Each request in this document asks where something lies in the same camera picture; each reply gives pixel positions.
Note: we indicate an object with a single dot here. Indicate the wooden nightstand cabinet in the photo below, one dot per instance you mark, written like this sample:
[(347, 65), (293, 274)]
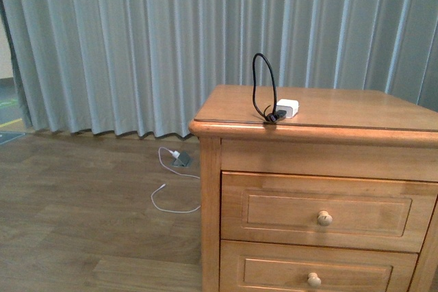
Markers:
[(358, 134)]

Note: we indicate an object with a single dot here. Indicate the white plug in floor socket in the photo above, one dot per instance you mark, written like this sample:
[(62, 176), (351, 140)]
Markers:
[(175, 153)]

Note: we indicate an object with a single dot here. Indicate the wooden drawer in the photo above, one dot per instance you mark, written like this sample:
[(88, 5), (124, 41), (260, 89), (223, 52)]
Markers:
[(326, 211), (246, 266)]

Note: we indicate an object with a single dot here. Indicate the grey pleated curtain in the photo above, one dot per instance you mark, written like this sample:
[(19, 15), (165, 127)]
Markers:
[(148, 65)]

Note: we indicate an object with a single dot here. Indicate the grey floor socket box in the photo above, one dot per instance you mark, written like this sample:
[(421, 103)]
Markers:
[(183, 161)]

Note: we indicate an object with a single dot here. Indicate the white charger adapter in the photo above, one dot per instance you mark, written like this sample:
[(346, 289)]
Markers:
[(291, 107)]

